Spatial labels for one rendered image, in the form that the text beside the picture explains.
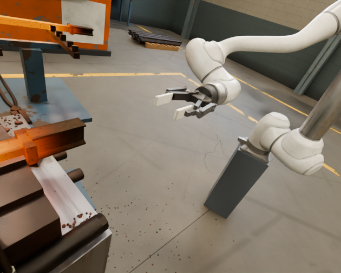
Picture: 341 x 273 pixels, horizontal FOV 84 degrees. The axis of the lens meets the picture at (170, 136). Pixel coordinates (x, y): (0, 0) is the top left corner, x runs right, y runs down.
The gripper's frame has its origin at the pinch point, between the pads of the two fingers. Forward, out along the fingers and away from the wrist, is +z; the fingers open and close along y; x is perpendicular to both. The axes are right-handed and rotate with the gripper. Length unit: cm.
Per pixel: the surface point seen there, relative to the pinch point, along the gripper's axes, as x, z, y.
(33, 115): -25, 20, 46
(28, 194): -0.6, 36.8, -7.8
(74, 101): -25, 2, 50
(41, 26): 1, 6, 67
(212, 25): -19, -734, 415
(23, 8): -43, -69, 330
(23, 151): 0.5, 35.0, -1.2
